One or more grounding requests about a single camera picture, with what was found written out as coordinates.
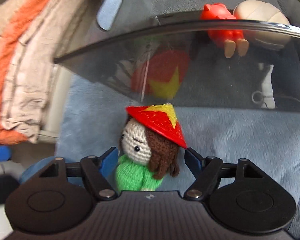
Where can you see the beige and orange towel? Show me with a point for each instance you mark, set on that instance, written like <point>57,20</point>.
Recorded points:
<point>30,33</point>

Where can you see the grey-blue plush blanket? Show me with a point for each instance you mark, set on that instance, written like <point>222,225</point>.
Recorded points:
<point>97,115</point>

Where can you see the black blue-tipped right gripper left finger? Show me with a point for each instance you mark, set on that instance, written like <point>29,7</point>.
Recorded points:
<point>59,196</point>

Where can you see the red toy pig figure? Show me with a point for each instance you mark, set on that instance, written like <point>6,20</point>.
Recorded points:
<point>229,40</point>

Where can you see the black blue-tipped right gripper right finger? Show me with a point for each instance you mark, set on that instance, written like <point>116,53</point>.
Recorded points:
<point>239,196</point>

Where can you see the crochet doll with red hat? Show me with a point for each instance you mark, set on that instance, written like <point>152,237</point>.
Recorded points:
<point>149,145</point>

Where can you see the dark transparent storage box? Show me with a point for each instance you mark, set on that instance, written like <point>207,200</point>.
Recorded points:
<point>177,62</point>

